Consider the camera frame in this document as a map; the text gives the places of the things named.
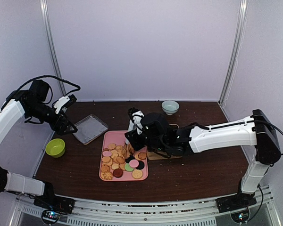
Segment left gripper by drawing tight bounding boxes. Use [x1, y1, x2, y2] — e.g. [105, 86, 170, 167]
[26, 101, 77, 135]

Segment silver metal tin lid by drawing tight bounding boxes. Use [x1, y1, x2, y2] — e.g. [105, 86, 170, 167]
[73, 114, 108, 145]

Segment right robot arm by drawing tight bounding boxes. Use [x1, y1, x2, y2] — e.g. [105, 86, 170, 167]
[125, 107, 281, 208]

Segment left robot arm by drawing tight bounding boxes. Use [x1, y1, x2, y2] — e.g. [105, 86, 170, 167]
[0, 75, 81, 209]

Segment gold cookie tin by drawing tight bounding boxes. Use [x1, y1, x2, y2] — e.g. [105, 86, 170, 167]
[144, 123, 184, 159]

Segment green bowl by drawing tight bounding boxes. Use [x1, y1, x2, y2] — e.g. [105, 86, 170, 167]
[45, 138, 66, 158]

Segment black sandwich cookie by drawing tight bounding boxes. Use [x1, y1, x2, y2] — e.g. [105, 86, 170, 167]
[136, 161, 145, 170]

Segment pink tray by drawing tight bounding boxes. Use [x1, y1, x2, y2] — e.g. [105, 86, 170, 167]
[99, 131, 149, 182]

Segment green round cookie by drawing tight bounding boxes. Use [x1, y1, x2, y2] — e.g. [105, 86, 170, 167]
[124, 163, 134, 172]

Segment pink round cookie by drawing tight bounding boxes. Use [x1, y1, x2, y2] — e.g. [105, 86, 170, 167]
[102, 151, 112, 157]

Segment yellow round cookie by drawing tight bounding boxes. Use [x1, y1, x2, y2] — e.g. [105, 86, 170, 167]
[132, 169, 143, 179]

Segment pale blue ceramic bowl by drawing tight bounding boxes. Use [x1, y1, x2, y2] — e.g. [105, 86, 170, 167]
[161, 100, 180, 115]

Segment swirl butter cookie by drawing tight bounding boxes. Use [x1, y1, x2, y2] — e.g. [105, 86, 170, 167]
[100, 171, 114, 180]

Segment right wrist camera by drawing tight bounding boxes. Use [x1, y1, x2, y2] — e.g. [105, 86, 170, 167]
[141, 113, 169, 136]

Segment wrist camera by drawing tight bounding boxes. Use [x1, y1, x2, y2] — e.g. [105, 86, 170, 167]
[29, 80, 50, 102]
[141, 113, 169, 136]

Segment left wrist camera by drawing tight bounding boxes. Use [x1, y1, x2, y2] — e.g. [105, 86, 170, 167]
[29, 80, 50, 102]

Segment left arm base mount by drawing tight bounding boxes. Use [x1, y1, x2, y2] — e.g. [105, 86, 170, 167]
[33, 195, 75, 214]

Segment aluminium corner post left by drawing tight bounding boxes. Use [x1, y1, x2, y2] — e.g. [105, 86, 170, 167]
[39, 0, 67, 95]

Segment aluminium corner post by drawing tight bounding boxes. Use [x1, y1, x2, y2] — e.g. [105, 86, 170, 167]
[219, 0, 248, 107]
[39, 0, 67, 95]

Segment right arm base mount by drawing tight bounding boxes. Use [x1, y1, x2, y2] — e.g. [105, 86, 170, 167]
[216, 193, 257, 213]

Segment aluminium corner post right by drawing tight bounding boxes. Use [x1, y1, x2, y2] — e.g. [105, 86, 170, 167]
[219, 0, 248, 107]

